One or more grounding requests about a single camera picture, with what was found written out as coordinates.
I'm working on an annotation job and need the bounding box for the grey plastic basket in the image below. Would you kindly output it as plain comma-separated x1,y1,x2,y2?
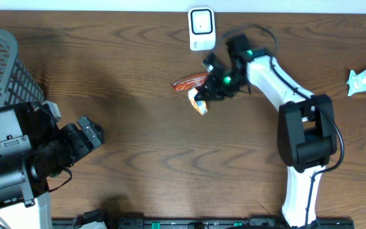
0,29,44,107

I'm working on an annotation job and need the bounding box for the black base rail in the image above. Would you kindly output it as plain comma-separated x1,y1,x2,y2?
51,209,355,229

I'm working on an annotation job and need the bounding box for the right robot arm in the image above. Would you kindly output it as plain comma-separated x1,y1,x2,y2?
194,34,337,228

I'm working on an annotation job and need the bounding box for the orange Kleenex tissue pack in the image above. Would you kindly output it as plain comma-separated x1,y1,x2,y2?
187,88,208,115

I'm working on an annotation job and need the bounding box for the orange snack bar wrapper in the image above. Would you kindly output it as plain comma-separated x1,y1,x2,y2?
171,73,210,92

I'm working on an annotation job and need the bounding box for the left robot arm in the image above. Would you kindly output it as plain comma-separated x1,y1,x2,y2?
0,101,105,228

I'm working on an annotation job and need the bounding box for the green wet wipes packet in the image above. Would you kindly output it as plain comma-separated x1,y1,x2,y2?
346,70,366,96

